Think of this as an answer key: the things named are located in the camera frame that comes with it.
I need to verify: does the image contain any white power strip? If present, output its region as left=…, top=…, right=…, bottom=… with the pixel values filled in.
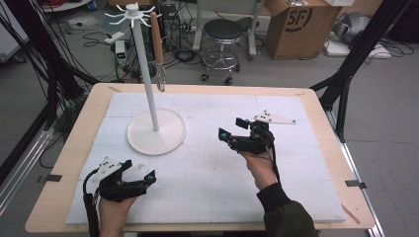
left=104, top=31, right=126, bottom=44

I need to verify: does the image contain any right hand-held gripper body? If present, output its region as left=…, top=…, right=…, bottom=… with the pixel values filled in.
left=227, top=110, right=296, bottom=156

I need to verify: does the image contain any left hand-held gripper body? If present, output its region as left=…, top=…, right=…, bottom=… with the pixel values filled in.
left=91, top=156, right=149, bottom=203

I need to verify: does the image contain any white foam mat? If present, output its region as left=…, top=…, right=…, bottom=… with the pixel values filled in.
left=64, top=92, right=347, bottom=225

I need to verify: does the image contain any person's left hand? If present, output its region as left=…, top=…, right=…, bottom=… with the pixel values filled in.
left=98, top=196, right=138, bottom=237

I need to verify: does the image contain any cardboard box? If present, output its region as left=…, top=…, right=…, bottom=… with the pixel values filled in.
left=264, top=0, right=343, bottom=61

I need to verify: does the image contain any hand-held gripper black cable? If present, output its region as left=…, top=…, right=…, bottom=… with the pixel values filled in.
left=82, top=168, right=101, bottom=237
left=267, top=142, right=282, bottom=184

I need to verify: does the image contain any wooden handled metal mesh strainer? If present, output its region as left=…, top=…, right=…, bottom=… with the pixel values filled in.
left=149, top=11, right=167, bottom=93

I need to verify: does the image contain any black computer tower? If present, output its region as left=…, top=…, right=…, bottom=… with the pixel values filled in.
left=159, top=3, right=182, bottom=52

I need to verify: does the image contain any black metal frame stand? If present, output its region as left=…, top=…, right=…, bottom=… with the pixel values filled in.
left=309, top=0, right=413, bottom=143
left=0, top=0, right=101, bottom=186

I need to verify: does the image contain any white rack stand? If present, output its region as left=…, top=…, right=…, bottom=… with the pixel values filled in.
left=104, top=2, right=188, bottom=157

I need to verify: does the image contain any black tape strip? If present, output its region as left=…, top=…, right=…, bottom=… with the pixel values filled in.
left=344, top=179, right=368, bottom=190
left=36, top=174, right=63, bottom=184

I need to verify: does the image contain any wooden table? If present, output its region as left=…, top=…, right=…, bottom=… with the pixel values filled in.
left=25, top=82, right=376, bottom=234

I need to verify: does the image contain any left hand-held gripper black cable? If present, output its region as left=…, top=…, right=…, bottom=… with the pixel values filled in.
left=82, top=168, right=101, bottom=237

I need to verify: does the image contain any person's right hand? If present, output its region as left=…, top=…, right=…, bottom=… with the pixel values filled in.
left=241, top=150, right=280, bottom=192

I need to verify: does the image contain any small bench power supply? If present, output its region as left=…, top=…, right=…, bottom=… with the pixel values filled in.
left=115, top=39, right=128, bottom=66

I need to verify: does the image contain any right hand-held gripper black cable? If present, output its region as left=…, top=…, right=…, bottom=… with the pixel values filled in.
left=267, top=142, right=282, bottom=184

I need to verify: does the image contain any black round stool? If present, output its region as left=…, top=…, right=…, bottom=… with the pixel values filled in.
left=200, top=18, right=253, bottom=86

